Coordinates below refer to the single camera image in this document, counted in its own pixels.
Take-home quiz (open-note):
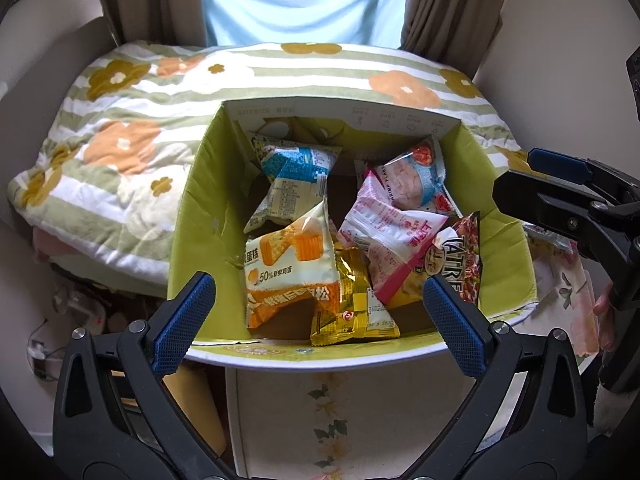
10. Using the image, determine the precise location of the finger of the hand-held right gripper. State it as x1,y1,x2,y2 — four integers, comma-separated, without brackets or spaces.
527,148,640,198
492,171,601,246

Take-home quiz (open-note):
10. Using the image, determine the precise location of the yellow wooden board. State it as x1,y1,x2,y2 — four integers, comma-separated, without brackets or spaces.
164,364,227,456

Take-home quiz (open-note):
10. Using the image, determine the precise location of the person's right hand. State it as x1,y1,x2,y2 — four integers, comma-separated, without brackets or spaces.
593,282,619,352

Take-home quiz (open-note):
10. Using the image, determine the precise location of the green cardboard box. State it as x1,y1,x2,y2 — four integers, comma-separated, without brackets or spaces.
167,99,540,371

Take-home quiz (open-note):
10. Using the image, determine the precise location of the white small appliance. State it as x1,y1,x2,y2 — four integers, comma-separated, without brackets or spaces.
54,284,117,337

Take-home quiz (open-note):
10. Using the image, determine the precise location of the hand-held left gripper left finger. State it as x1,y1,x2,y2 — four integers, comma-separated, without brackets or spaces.
52,271,236,480

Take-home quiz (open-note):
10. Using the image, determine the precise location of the white wall plug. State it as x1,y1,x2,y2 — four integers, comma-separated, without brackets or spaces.
27,320,62,382

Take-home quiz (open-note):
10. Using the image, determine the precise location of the floral striped blanket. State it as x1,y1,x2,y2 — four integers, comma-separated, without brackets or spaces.
5,41,531,306

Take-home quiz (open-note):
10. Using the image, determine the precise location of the pile of snack packets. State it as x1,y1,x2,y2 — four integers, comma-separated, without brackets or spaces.
244,132,573,348

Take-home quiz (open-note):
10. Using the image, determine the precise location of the grey bed headboard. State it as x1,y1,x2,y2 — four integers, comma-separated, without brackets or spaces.
0,15,121,226

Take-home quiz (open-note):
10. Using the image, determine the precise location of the pink bedding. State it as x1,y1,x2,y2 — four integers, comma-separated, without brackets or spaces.
31,227,58,263

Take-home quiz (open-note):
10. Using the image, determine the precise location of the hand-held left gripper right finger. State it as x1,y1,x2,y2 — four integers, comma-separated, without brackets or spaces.
400,274,588,480

